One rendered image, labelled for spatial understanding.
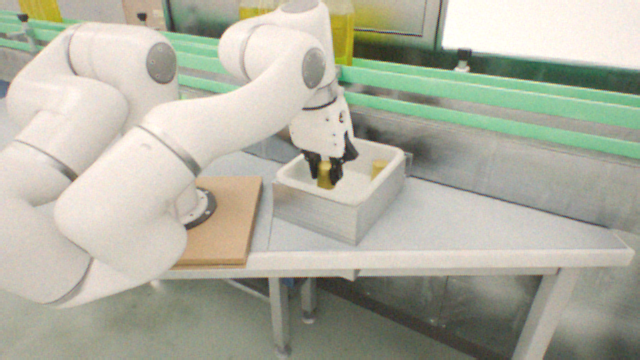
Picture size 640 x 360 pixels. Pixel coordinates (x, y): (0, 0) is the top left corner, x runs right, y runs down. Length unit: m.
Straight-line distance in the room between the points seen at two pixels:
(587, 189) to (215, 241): 0.64
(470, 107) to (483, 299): 0.67
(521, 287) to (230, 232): 0.84
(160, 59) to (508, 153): 0.61
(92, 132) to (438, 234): 0.55
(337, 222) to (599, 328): 0.83
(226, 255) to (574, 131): 0.62
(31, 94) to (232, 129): 0.29
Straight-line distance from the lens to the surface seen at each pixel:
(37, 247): 0.50
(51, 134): 0.57
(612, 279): 1.19
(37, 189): 0.55
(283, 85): 0.44
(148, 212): 0.43
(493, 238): 0.75
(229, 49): 0.52
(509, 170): 0.83
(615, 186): 0.83
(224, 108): 0.42
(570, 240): 0.81
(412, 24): 0.99
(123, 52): 0.62
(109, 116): 0.59
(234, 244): 0.65
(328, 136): 0.61
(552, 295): 0.91
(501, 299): 1.29
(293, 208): 0.70
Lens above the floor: 1.18
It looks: 30 degrees down
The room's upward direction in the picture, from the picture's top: straight up
